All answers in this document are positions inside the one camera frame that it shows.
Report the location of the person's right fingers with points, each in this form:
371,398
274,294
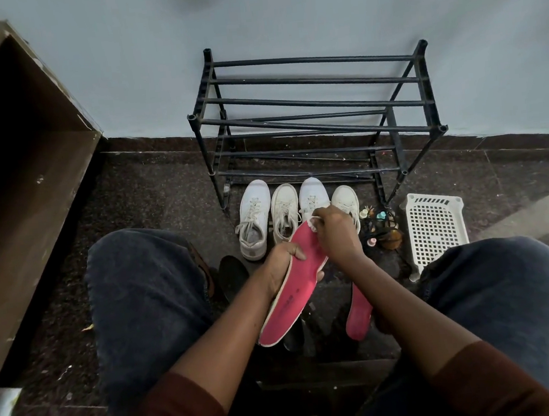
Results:
324,220

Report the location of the black shoe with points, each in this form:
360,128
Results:
233,277

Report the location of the white lace-up sneaker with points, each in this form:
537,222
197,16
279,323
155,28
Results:
284,211
313,194
254,226
346,201

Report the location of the beaded black sandal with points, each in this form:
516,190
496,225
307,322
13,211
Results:
372,230
392,237

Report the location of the person's left thumb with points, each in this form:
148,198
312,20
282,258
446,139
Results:
295,251

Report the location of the brown sandal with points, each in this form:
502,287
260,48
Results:
204,270

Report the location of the person's right forearm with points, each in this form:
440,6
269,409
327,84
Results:
412,327

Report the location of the white plastic basket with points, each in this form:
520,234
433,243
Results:
434,229

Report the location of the black metal shoe rack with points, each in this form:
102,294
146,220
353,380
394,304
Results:
315,104

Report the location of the person's right hand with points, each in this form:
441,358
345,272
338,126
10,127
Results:
342,237

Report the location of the person's right leg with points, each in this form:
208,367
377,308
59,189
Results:
495,290

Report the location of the brown wooden cabinet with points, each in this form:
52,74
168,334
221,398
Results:
22,200

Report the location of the person's left forearm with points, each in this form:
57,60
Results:
220,351

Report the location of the black boot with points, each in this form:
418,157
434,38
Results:
296,336

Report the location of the person's left hand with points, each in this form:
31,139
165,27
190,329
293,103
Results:
276,273

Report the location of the person's left leg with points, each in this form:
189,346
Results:
143,305

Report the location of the person's leg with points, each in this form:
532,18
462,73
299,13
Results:
495,290
143,305

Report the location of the pink shoe insole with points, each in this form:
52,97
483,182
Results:
291,305
358,316

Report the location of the small white cloth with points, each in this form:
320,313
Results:
311,221

